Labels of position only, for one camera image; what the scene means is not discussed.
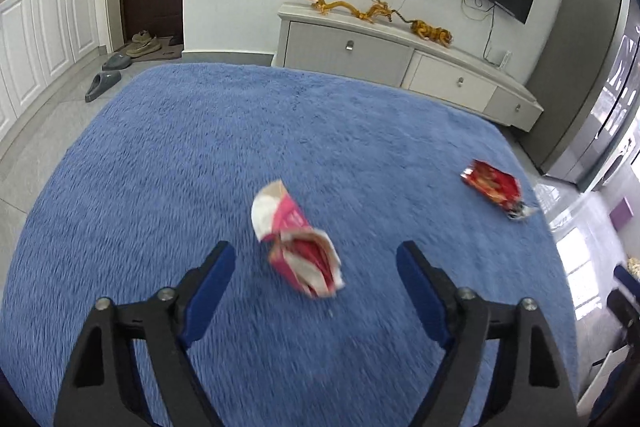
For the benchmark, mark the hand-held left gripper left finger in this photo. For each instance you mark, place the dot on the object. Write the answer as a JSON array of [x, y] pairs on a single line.
[[210, 297]]

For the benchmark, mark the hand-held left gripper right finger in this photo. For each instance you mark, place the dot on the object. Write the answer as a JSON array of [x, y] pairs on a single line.
[[425, 297]]

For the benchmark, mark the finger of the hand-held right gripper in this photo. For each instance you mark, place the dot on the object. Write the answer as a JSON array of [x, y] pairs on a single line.
[[625, 307]]

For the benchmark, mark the pink white packet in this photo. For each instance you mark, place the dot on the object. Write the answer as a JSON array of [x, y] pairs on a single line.
[[290, 222]]

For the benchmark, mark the pale yellow bundle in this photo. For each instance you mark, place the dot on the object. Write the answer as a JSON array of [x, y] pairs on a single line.
[[634, 267]]

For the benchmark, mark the purple box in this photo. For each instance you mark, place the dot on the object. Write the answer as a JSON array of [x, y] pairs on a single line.
[[627, 213]]

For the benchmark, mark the red snack packet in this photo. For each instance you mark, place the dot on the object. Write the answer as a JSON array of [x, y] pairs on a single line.
[[492, 184]]

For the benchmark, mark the blue fluffy blanket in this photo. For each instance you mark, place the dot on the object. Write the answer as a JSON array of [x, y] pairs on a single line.
[[200, 157]]

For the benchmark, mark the steel refrigerator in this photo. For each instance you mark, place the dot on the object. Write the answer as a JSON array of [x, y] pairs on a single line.
[[615, 117]]

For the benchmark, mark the grey slipper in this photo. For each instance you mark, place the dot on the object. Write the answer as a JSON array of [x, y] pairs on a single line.
[[103, 84], [117, 62]]

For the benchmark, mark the white router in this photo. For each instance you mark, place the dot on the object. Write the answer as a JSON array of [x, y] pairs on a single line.
[[505, 58]]

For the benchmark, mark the white low cabinet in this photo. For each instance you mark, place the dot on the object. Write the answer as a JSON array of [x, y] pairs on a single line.
[[345, 57]]

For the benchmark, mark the brown shoe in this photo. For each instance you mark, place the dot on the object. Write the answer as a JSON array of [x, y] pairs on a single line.
[[141, 37], [142, 49]]

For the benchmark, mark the dark slipper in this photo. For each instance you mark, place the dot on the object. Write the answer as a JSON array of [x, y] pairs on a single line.
[[176, 41]]

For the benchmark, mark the golden tiger ornament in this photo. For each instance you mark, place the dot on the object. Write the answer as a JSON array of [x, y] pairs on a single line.
[[430, 31]]

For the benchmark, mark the golden dragon ornament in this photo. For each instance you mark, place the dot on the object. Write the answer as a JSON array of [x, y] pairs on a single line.
[[340, 4]]

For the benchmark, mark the white cupboards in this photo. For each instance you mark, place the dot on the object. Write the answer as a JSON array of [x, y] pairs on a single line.
[[50, 17]]

